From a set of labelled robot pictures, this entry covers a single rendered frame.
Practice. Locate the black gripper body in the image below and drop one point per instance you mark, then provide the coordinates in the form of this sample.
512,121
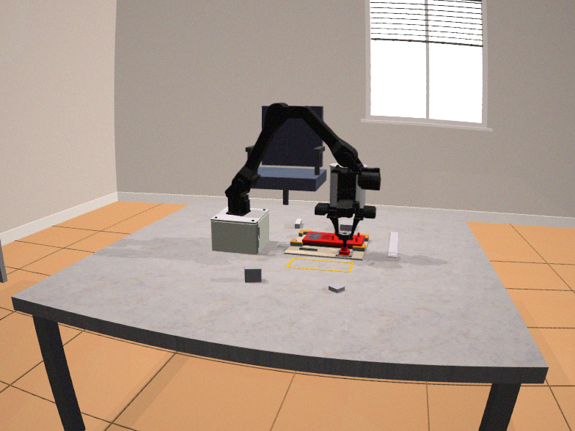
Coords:
324,208

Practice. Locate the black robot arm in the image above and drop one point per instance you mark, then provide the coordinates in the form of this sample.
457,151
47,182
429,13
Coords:
343,152

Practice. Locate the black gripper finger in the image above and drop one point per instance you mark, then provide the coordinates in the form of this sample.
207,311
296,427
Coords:
335,221
355,223

